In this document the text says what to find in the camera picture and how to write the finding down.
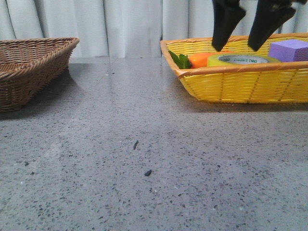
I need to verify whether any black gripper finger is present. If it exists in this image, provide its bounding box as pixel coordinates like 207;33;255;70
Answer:
212;0;246;51
248;0;296;51

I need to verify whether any yellow-green tape roll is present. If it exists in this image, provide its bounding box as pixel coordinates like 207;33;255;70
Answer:
207;53;281;66

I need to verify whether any purple foam block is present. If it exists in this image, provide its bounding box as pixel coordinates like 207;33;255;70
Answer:
269;39;308;62

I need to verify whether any orange toy carrot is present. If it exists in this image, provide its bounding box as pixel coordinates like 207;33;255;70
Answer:
168;50;234;69

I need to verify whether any yellow woven basket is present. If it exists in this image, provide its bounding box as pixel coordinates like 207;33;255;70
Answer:
160;38;308;103

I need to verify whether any white curtain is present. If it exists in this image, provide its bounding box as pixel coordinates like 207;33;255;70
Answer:
0;0;308;59

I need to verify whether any brown wicker basket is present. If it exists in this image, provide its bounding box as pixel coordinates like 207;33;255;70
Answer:
0;38;79;113

